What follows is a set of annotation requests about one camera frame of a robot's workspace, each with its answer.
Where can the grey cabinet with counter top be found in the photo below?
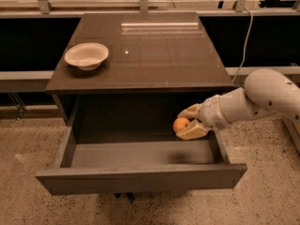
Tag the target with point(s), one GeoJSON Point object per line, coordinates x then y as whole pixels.
{"type": "Point", "coordinates": [157, 51]}

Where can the metal railing frame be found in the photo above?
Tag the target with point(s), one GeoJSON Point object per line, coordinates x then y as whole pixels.
{"type": "Point", "coordinates": [247, 33]}

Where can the grey open top drawer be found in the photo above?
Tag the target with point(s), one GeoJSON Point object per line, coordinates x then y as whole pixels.
{"type": "Point", "coordinates": [126, 144]}

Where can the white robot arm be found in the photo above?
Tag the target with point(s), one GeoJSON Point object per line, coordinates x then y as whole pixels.
{"type": "Point", "coordinates": [266, 93]}

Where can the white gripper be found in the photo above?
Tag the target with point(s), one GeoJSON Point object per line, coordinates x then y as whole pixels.
{"type": "Point", "coordinates": [210, 112]}

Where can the white paper bowl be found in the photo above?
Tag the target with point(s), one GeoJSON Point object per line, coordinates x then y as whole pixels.
{"type": "Point", "coordinates": [86, 56]}

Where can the orange fruit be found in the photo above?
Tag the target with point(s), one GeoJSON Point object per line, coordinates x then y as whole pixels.
{"type": "Point", "coordinates": [180, 123]}

